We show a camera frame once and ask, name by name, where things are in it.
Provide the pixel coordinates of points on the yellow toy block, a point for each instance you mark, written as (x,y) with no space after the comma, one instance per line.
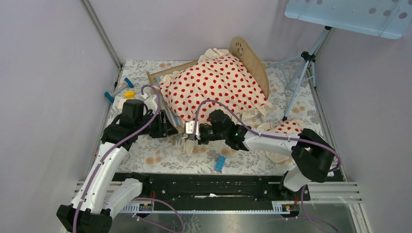
(129,94)

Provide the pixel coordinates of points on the floral table mat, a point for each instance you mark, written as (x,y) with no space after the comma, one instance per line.
(160,156)

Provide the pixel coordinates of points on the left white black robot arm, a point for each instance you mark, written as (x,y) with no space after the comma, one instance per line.
(90,211)

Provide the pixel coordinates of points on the large strawberry print cushion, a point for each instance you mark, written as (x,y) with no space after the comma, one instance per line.
(220,76)

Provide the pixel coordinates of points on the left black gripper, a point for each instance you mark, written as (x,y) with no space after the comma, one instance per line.
(164,127)

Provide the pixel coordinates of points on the light blue perforated tray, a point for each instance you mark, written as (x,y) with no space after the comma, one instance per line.
(382,18)

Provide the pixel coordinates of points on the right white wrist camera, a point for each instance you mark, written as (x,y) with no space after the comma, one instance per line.
(192,130)

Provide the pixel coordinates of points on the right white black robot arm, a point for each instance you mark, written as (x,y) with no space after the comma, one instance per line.
(312,155)

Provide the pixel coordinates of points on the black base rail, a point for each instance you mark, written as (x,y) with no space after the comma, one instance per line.
(219,194)

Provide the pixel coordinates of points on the grey tripod stand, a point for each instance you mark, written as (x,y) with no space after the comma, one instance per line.
(305,71)

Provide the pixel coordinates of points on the blue toy brick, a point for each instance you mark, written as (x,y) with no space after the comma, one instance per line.
(220,164)

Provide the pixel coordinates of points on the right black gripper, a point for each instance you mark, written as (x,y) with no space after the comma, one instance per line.
(201,141)

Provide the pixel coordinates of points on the small strawberry print pillow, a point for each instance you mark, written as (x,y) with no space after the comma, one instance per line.
(285,127)

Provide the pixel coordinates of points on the wooden pet bed frame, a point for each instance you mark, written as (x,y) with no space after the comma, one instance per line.
(238,47)

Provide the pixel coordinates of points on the beige wooden toy block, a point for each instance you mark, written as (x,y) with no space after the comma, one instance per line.
(121,103)

